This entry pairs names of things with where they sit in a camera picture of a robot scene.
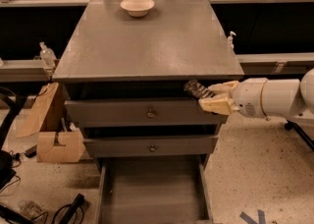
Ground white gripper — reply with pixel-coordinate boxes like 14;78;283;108
198;78;267;118

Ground dark chocolate rxbar wrapper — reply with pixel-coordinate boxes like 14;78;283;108
183;80;214;99

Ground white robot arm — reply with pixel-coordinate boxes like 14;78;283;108
199;70;314;123

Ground grey top drawer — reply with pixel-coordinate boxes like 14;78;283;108
65;98;228;128

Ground grey drawer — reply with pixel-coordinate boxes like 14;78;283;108
95;155;214;224
83;136;218;158
65;98;228;128

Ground grey drawer cabinet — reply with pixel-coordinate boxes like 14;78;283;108
52;0;245;224

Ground grey middle drawer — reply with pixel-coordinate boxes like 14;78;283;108
83;136;218;158

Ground grey bottom drawer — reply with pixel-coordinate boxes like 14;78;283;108
95;155;214;224

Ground white pump bottle right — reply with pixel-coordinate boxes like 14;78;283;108
227;31;236;49

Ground black stand leg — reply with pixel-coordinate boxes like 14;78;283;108
284;121;314;151

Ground blue tape mark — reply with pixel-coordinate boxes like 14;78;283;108
238;209;267;224

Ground white bowl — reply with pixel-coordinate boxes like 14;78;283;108
120;0;155;18

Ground brown cardboard box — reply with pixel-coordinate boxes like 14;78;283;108
17;83;85;163

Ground black power strip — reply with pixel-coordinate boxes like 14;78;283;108
59;194;84;224

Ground clear sanitizer bottle left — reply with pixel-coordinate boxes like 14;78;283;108
39;42;57;67

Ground black chair base left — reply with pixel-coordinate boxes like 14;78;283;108
0;85;28;190

